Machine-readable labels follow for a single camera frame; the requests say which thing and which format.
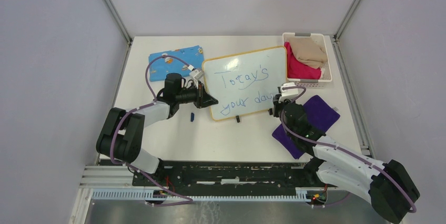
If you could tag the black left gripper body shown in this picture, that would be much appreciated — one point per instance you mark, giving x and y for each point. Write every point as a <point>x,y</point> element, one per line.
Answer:
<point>199,93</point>

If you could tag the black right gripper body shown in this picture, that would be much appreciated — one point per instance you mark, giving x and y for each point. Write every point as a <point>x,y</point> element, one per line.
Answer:
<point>278,106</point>

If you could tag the yellow framed whiteboard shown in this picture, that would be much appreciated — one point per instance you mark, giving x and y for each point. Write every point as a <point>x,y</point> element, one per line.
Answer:
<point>244,83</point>

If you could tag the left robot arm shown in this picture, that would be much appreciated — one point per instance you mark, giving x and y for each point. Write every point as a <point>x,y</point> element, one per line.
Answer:
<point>121,136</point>

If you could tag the red cloth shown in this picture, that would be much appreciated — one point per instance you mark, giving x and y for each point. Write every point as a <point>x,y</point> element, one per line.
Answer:
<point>298,70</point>

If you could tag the blue cartoon cloth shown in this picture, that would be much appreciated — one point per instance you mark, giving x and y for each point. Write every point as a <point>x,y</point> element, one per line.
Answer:
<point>161,67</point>

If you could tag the purple cloth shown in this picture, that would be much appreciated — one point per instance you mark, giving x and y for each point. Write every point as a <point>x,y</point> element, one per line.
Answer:
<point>319,114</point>

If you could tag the beige cloth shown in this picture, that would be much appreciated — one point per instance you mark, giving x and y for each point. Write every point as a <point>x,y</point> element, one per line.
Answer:
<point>308,52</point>

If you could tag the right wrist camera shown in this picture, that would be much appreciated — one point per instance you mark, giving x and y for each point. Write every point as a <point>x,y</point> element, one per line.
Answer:
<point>288,91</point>

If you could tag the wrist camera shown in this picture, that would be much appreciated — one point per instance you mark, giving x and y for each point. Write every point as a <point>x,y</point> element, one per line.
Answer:
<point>196,74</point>
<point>288,91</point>

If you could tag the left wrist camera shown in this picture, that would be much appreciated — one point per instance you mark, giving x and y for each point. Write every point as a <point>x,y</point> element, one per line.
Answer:
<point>196,74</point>

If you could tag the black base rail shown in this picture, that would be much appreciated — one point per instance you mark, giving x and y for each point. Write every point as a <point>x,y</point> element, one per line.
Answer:
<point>217,178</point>

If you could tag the white slotted cable duct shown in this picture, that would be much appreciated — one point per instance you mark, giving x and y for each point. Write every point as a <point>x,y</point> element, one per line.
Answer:
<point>158,195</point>

